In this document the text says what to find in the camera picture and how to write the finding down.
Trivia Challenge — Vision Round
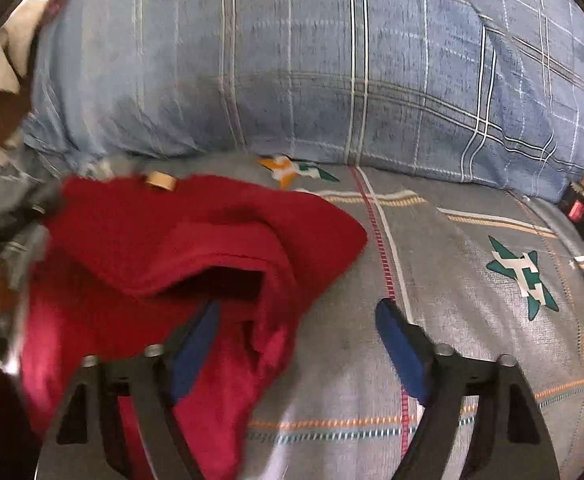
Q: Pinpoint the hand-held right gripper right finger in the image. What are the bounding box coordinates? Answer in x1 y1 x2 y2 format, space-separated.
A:
375 298 562 480

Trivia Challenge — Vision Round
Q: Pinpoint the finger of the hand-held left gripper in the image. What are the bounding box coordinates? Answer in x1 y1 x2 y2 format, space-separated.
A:
19 185 69 226

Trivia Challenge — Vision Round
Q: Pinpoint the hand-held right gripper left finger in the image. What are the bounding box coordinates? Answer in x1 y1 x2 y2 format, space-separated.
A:
37 297 223 480

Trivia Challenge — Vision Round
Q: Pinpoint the red knit garment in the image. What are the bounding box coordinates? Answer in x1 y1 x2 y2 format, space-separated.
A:
19 174 369 480

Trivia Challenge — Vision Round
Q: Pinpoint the grey printed bed sheet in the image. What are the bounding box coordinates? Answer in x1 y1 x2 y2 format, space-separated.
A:
0 152 584 480

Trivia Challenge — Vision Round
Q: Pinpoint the blue plaid pillow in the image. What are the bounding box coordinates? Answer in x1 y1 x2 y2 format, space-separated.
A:
22 0 584 202

